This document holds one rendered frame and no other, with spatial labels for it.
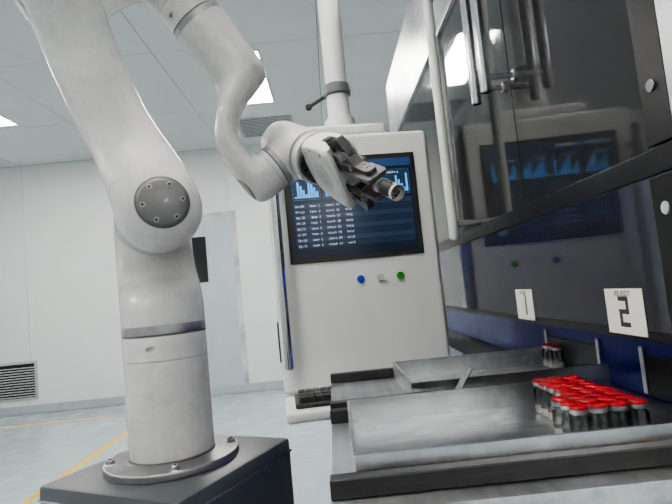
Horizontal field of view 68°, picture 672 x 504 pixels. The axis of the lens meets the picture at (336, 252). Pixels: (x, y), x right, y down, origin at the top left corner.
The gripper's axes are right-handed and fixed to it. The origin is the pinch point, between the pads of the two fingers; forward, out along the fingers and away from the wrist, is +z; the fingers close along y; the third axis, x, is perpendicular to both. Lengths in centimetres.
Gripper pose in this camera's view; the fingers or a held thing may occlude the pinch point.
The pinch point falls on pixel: (373, 181)
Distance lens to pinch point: 68.6
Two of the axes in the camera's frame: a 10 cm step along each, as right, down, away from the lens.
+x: 7.9, -5.7, 2.3
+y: -3.9, -7.4, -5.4
